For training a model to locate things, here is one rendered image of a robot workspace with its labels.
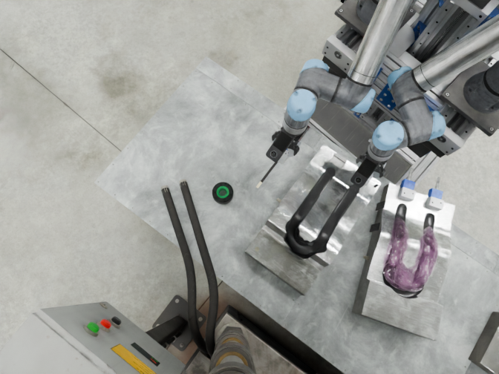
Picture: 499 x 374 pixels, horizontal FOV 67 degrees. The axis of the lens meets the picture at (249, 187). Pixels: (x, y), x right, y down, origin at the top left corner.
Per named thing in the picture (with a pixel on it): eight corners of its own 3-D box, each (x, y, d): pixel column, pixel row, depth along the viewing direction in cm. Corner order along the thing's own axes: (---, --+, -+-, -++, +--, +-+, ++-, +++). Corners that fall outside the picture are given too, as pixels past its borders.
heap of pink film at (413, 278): (391, 214, 141) (400, 209, 134) (437, 229, 140) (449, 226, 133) (374, 281, 135) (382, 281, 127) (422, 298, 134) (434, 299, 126)
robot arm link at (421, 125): (435, 93, 104) (396, 105, 105) (451, 130, 101) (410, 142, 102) (426, 105, 112) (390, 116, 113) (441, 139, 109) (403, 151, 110)
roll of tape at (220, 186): (209, 187, 147) (209, 185, 144) (229, 182, 148) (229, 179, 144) (215, 206, 145) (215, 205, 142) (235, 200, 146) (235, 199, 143)
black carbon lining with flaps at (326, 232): (326, 166, 144) (333, 158, 135) (361, 191, 142) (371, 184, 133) (273, 240, 136) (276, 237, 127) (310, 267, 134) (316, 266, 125)
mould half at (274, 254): (318, 151, 153) (326, 139, 140) (373, 188, 150) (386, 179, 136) (244, 252, 141) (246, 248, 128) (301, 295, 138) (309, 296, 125)
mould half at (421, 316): (384, 186, 150) (395, 179, 139) (447, 208, 149) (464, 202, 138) (351, 312, 137) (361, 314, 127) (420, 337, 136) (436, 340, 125)
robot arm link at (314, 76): (336, 80, 115) (325, 111, 112) (302, 67, 116) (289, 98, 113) (344, 66, 107) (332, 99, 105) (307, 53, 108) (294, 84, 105)
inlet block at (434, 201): (429, 176, 149) (436, 173, 144) (441, 181, 149) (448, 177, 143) (422, 208, 145) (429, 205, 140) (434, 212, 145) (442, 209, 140)
